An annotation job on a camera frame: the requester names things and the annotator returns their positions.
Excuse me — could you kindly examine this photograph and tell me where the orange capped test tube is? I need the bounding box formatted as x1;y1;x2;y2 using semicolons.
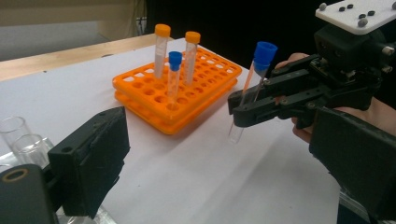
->
153;23;172;79
183;31;202;87

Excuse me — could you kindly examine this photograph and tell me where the blue capped test tube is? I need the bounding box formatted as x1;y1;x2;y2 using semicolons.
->
167;50;184;110
227;41;278;145

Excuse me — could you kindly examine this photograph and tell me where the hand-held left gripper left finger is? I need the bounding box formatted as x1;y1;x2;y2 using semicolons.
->
48;106;131;218

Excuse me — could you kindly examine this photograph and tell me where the orange test tube rack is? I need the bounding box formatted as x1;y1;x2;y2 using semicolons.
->
111;46;243;135

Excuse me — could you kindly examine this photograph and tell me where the clear test tube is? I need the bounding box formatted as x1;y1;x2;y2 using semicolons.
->
0;116;34;157
12;133;55;171

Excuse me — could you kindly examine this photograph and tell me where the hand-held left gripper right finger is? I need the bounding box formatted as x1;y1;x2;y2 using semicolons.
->
308;106;396;220

